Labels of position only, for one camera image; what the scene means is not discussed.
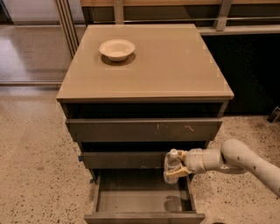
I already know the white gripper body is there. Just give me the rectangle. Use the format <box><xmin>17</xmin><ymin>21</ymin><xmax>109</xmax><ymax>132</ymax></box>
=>
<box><xmin>184</xmin><ymin>149</ymin><xmax>209</xmax><ymax>174</ymax></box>

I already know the clear plastic water bottle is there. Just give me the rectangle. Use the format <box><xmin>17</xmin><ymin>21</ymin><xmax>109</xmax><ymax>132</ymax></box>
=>
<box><xmin>164</xmin><ymin>149</ymin><xmax>181</xmax><ymax>185</ymax></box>

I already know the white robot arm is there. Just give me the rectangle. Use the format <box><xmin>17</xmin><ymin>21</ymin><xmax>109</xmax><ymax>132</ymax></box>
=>
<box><xmin>164</xmin><ymin>139</ymin><xmax>280</xmax><ymax>197</ymax></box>

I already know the bottom open grey drawer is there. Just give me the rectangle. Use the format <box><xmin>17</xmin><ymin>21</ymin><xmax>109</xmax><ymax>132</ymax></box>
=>
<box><xmin>84</xmin><ymin>169</ymin><xmax>206</xmax><ymax>224</ymax></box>

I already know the grey drawer cabinet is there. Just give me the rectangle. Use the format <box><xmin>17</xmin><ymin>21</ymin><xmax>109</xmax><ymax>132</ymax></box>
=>
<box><xmin>55</xmin><ymin>24</ymin><xmax>235</xmax><ymax>182</ymax></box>

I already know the middle grey drawer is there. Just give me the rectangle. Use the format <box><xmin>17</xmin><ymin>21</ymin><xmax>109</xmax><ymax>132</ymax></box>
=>
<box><xmin>79</xmin><ymin>151</ymin><xmax>166</xmax><ymax>169</ymax></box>

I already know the top grey drawer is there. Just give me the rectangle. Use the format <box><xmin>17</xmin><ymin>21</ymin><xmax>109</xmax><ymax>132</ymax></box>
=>
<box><xmin>66</xmin><ymin>118</ymin><xmax>222</xmax><ymax>143</ymax></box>

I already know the white bowl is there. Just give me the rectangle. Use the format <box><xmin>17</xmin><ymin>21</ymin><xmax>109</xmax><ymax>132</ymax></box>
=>
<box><xmin>99</xmin><ymin>39</ymin><xmax>136</xmax><ymax>61</ymax></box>

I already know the metal railing frame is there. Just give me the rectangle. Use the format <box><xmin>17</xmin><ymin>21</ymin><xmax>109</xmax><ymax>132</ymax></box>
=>
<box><xmin>52</xmin><ymin>0</ymin><xmax>280</xmax><ymax>60</ymax></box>

